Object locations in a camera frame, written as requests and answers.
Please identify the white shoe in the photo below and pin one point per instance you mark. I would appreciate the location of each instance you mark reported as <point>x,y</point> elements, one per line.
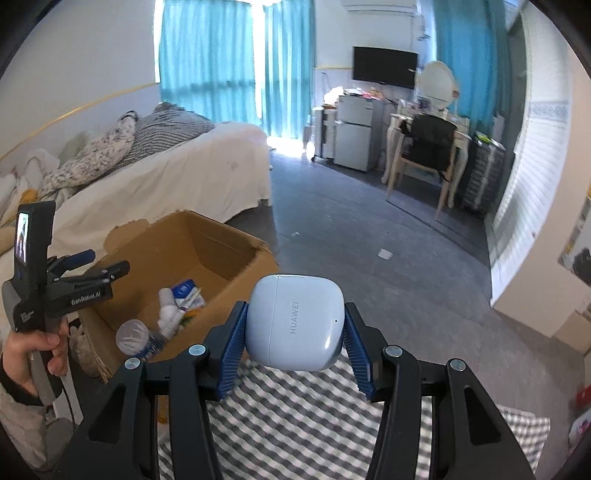
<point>87,353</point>

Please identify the grey striped pillow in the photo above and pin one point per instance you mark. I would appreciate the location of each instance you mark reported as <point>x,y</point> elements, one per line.
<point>171,131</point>

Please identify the white drawer cart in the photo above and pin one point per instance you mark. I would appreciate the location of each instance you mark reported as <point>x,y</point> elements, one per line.
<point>323,136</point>

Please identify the person's left forearm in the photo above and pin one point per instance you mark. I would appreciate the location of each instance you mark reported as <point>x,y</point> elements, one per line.
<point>14,392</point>

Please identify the blue white packet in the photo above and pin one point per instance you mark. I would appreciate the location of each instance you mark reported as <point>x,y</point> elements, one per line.
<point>187,291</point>

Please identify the white dressing desk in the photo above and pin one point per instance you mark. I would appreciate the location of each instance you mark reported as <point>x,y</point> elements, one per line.
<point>461,129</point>

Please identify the white slatted wardrobe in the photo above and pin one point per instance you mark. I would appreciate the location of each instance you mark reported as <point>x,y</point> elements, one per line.
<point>526,198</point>

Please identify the white crumpled blanket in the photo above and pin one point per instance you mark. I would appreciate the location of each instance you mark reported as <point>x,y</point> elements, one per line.
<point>23,184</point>

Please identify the black bag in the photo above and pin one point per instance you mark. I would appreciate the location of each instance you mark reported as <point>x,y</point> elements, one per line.
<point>581,263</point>

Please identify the grey white checkered cloth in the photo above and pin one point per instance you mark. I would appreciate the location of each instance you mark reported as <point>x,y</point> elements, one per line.
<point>295,434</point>

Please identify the white bed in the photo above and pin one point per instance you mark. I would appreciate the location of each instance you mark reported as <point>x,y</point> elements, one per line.
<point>184,175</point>

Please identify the person's grey clothing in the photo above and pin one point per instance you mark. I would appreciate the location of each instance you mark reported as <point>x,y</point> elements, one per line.
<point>23,434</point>

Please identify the blue curtain beside wardrobe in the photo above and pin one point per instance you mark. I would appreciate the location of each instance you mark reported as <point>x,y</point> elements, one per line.
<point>471,60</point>

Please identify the black backpack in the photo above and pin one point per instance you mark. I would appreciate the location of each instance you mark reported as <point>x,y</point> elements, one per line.
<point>431,143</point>

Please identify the black wall television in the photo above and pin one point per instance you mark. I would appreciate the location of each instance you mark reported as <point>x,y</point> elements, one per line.
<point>385,67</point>

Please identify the white toy figure blue star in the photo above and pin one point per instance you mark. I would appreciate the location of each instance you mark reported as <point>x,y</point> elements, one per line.
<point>171,316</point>

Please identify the wooden chair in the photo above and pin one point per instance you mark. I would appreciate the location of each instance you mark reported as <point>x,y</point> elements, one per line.
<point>415,168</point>

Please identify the brown cardboard box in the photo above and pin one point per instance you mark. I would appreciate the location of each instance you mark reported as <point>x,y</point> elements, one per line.
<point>207,258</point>

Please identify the white paper scrap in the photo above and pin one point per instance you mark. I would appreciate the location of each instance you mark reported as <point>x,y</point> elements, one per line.
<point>385,254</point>

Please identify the white plastic bag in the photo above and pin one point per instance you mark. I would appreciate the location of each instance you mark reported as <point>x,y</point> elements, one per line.
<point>333,96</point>

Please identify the small photo frame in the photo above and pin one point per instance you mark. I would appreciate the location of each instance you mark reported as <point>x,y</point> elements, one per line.
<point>425,105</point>

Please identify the pale blue earbuds case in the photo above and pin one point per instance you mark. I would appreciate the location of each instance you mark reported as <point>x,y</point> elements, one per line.
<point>295,323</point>

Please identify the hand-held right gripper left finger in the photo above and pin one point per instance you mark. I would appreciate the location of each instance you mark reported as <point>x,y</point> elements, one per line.
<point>233,355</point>

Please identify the white oval mirror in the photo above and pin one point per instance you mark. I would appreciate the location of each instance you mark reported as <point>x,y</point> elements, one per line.
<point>438,83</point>

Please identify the narrow blue curtain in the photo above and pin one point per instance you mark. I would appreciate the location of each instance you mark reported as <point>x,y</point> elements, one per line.
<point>288,69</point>

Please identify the wide blue curtain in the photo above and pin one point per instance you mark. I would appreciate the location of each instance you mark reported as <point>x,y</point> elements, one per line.
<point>207,60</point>

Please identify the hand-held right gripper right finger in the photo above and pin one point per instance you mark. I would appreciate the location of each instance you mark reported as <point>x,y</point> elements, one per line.
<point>358,355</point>

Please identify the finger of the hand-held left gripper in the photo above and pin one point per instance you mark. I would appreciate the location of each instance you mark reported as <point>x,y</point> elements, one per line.
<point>76,261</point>
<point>111,271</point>

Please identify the person's left hand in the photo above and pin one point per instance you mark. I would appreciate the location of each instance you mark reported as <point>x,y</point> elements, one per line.
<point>27,344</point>

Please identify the floral patterned pillow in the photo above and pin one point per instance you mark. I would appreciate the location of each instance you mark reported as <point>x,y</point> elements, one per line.
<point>92,154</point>

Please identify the silver small fridge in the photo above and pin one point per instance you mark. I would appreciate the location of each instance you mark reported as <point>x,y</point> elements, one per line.
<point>358,136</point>

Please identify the white air conditioner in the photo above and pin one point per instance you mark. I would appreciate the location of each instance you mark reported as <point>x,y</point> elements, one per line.
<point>378,7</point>

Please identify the clear plastic bottle blue label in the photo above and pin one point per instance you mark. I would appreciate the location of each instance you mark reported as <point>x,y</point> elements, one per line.
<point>138,339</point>

